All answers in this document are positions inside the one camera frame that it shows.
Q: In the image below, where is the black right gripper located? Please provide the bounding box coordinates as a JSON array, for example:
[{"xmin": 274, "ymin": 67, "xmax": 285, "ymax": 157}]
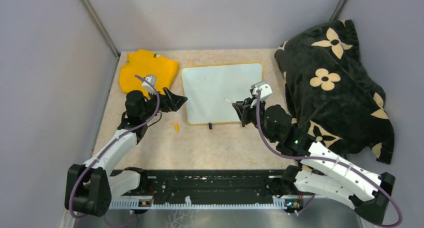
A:
[{"xmin": 233, "ymin": 96, "xmax": 277, "ymax": 143}]

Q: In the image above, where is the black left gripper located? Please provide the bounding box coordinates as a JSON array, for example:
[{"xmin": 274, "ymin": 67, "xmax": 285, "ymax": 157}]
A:
[{"xmin": 140, "ymin": 86, "xmax": 187, "ymax": 121}]

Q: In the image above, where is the yellow framed whiteboard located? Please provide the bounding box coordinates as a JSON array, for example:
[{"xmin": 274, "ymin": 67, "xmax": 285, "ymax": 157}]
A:
[{"xmin": 181, "ymin": 63, "xmax": 263, "ymax": 125}]

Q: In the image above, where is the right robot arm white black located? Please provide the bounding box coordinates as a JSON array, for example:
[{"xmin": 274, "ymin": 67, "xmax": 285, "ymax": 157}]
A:
[{"xmin": 232, "ymin": 98, "xmax": 396, "ymax": 227}]

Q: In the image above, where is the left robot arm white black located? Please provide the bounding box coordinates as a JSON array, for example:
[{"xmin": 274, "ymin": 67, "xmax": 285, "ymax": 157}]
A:
[{"xmin": 64, "ymin": 88, "xmax": 188, "ymax": 217}]

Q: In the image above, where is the yellow folded cloth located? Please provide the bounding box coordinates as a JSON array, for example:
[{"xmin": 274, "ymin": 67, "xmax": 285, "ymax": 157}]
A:
[{"xmin": 118, "ymin": 50, "xmax": 180, "ymax": 93}]

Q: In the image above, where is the black floral blanket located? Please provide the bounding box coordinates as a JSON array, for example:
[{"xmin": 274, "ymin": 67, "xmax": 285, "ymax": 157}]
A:
[{"xmin": 274, "ymin": 20, "xmax": 395, "ymax": 164}]

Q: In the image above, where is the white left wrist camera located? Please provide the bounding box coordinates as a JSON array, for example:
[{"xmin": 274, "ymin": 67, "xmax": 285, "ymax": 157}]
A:
[{"xmin": 142, "ymin": 75, "xmax": 158, "ymax": 95}]

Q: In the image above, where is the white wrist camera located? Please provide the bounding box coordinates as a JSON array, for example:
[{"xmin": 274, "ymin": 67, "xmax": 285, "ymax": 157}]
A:
[
  {"xmin": 142, "ymin": 75, "xmax": 158, "ymax": 95},
  {"xmin": 250, "ymin": 81, "xmax": 273, "ymax": 102}
]

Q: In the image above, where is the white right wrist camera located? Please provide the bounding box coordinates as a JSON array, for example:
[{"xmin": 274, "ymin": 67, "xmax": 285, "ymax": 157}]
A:
[{"xmin": 250, "ymin": 81, "xmax": 273, "ymax": 102}]

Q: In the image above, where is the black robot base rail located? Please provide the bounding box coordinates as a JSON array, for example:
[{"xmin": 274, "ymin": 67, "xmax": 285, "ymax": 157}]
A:
[{"xmin": 110, "ymin": 169, "xmax": 305, "ymax": 214}]

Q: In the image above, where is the left corner metal post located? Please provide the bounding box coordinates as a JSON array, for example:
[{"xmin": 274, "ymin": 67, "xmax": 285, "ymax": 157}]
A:
[{"xmin": 80, "ymin": 0, "xmax": 121, "ymax": 59}]

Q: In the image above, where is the corner metal post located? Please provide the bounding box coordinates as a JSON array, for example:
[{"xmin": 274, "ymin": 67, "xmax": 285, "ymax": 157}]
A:
[
  {"xmin": 80, "ymin": 0, "xmax": 121, "ymax": 59},
  {"xmin": 329, "ymin": 0, "xmax": 348, "ymax": 22}
]

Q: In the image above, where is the right corner metal post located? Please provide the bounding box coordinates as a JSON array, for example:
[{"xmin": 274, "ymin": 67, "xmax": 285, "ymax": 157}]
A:
[{"xmin": 329, "ymin": 0, "xmax": 348, "ymax": 22}]

